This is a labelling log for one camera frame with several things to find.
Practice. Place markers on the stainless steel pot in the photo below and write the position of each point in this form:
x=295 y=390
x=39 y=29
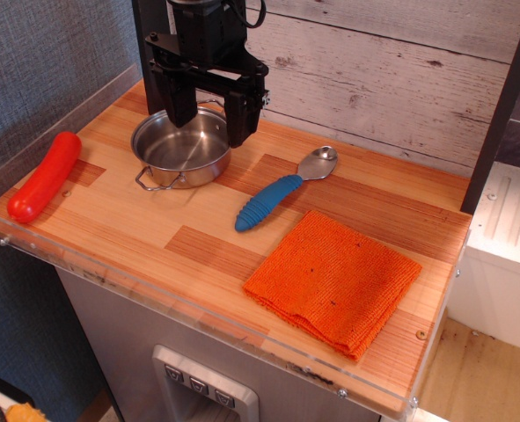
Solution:
x=181 y=157

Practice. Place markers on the orange-red folded towel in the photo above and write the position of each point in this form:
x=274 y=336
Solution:
x=333 y=282

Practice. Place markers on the red plastic sausage toy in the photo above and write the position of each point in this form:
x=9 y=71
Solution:
x=47 y=179

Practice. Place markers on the dark vertical post right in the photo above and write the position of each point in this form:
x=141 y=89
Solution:
x=502 y=113

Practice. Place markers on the silver dispenser button panel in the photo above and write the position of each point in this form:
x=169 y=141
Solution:
x=194 y=392

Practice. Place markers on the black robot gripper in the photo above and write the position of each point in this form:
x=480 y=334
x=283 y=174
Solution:
x=207 y=52

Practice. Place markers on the grey toy fridge cabinet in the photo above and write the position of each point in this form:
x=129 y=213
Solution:
x=123 y=333

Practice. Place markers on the blue-handled metal spoon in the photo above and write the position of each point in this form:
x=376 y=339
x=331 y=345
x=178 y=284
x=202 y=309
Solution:
x=318 y=165

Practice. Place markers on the white toy sink counter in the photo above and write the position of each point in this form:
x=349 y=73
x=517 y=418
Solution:
x=485 y=295

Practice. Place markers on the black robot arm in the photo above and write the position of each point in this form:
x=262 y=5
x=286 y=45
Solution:
x=198 y=4

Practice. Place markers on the yellow and black toy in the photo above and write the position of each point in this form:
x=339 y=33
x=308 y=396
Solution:
x=22 y=413

